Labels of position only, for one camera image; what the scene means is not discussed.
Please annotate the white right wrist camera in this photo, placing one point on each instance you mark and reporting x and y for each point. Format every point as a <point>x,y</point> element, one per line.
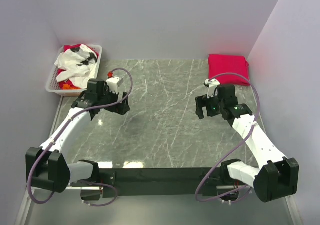
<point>212,85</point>

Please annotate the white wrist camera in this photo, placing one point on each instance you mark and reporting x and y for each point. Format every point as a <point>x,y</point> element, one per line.
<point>212,85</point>
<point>114,82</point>

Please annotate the red t shirt in basket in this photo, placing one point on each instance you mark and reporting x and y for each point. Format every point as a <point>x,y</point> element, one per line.
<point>71,48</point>

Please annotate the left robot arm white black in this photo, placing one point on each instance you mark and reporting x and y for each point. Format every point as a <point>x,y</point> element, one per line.
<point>46,166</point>

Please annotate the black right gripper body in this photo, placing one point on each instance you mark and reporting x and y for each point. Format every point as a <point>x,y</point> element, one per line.
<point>217,102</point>

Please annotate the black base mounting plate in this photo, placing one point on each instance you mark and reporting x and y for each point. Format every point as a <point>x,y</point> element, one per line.
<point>164,181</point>

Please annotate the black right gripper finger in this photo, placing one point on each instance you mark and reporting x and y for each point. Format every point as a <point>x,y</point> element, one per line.
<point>210,109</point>
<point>200,103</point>

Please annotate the folded red t shirt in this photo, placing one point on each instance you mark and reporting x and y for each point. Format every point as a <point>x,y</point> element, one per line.
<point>219,64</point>

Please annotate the orange cloth in basket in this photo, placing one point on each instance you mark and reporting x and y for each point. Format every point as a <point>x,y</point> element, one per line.
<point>67,86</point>

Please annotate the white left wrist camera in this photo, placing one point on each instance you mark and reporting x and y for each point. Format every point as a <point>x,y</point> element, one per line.
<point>114,82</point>

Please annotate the white t shirt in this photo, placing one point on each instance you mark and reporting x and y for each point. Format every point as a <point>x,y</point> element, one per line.
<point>75,65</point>

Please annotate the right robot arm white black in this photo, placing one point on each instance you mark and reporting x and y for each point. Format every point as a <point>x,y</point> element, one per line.
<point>276,176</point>

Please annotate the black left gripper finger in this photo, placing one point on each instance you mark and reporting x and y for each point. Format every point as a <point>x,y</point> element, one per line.
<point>113,109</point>
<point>123,105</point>

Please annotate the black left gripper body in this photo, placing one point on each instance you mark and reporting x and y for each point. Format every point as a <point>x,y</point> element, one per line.
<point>108,97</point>

